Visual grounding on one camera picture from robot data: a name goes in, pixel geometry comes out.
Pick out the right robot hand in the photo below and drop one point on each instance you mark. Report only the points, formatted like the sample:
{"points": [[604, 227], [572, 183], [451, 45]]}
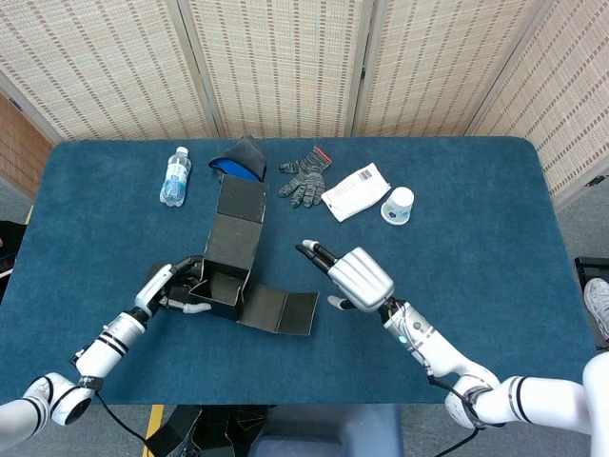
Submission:
{"points": [[361, 281]]}

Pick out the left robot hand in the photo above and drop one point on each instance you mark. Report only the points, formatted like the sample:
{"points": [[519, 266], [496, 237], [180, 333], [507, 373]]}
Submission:
{"points": [[152, 290]]}

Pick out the black paper box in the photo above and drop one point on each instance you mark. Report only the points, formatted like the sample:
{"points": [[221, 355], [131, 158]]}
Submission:
{"points": [[233, 238]]}

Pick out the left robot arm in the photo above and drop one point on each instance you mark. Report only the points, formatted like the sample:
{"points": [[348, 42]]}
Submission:
{"points": [[107, 343]]}

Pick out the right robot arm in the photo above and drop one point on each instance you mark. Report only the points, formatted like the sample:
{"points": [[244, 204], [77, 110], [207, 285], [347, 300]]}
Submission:
{"points": [[428, 343]]}

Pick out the white floral paper cup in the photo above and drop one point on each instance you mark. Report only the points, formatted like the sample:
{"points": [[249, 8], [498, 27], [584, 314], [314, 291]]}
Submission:
{"points": [[397, 204]]}

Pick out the white plastic package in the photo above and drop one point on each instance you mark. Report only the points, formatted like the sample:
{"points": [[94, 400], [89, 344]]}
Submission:
{"points": [[354, 192]]}

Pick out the clear plastic water bottle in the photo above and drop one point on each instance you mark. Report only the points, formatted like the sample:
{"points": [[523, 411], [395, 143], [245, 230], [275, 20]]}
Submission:
{"points": [[175, 181]]}

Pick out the grey knit glove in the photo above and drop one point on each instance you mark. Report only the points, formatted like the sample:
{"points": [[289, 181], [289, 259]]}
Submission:
{"points": [[304, 181]]}

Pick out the person in black clothes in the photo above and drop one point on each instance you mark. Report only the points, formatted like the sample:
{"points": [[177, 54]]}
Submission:
{"points": [[9, 233]]}

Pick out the grey and blue cloth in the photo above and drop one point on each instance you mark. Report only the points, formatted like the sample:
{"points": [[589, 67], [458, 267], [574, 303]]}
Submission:
{"points": [[247, 157]]}

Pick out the brown woven screen panel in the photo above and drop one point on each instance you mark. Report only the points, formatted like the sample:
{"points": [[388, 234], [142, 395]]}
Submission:
{"points": [[19, 143]]}

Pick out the woven folding screen panel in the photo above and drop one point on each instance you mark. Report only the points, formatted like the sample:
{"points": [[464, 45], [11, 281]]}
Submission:
{"points": [[276, 62], [104, 62], [571, 95], [442, 62]]}

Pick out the black crate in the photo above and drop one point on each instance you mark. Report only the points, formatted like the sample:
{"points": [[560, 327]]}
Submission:
{"points": [[595, 266]]}

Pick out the white sneaker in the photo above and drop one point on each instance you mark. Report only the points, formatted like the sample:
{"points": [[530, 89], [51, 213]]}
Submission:
{"points": [[599, 304]]}

